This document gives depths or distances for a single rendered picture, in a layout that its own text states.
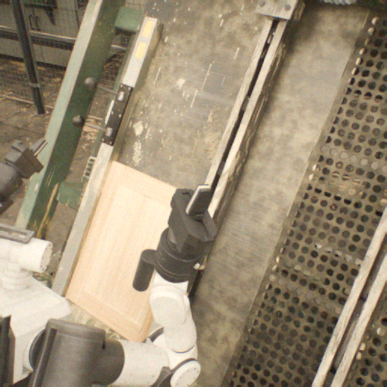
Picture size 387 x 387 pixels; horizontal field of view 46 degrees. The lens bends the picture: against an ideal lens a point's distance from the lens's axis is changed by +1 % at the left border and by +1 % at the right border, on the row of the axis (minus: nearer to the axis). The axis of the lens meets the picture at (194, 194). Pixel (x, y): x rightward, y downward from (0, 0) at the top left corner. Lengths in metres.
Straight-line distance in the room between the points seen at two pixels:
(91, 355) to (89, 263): 0.67
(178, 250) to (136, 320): 0.68
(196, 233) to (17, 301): 0.43
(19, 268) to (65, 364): 0.24
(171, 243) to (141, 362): 0.31
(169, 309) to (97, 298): 0.65
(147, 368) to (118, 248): 0.54
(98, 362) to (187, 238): 0.31
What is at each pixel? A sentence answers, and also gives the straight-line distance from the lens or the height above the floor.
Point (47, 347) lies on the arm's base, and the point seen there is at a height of 1.32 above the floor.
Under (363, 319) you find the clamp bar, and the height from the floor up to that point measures 1.24.
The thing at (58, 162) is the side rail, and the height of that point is 1.21.
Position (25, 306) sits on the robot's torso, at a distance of 1.00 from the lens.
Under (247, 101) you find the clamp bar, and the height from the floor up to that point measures 1.55.
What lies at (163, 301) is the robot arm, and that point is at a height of 1.40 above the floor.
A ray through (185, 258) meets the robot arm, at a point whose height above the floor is 1.50.
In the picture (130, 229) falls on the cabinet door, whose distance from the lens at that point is 1.45.
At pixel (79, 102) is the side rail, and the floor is 1.39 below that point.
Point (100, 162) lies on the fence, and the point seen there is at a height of 1.28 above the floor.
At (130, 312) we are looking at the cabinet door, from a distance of 1.47.
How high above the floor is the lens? 2.08
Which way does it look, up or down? 37 degrees down
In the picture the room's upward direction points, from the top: straight up
